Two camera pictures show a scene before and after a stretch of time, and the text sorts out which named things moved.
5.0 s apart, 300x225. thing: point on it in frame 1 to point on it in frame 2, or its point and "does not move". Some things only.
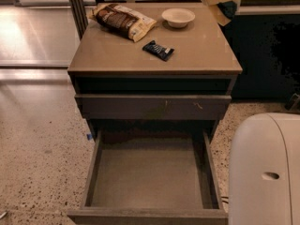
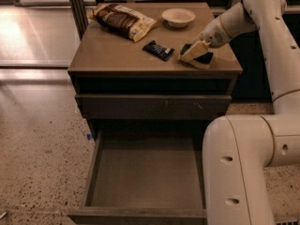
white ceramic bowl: (177, 17) does not move
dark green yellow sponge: (229, 7) to (203, 61)
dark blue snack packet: (159, 52) does not move
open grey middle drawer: (151, 177) does not move
